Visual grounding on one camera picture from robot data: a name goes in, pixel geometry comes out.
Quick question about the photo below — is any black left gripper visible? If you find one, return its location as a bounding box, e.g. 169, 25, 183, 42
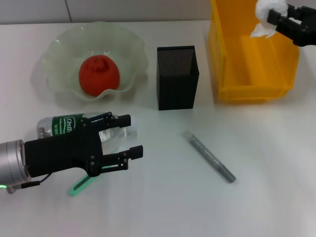
24, 112, 144, 178

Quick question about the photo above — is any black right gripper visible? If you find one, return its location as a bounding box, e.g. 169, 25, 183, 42
268, 3, 316, 47

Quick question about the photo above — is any white paper ball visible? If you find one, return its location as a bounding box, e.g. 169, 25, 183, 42
250, 0, 289, 40

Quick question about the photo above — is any orange fruit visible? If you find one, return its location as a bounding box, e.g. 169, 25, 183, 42
79, 55, 120, 97

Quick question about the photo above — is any clear green-label water bottle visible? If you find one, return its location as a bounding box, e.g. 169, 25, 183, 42
37, 111, 138, 149

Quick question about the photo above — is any black mesh pen holder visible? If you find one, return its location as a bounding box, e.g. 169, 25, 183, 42
156, 45, 200, 111

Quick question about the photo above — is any grey marker pen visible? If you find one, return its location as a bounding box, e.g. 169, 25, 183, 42
183, 130, 237, 184

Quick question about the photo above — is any pale green glass fruit plate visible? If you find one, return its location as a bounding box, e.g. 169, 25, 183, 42
40, 21, 150, 102

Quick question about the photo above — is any yellow plastic bin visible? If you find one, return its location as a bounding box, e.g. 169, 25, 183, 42
207, 0, 301, 104

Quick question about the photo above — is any thin left gripper cable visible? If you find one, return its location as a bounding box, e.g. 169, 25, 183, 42
13, 172, 53, 190

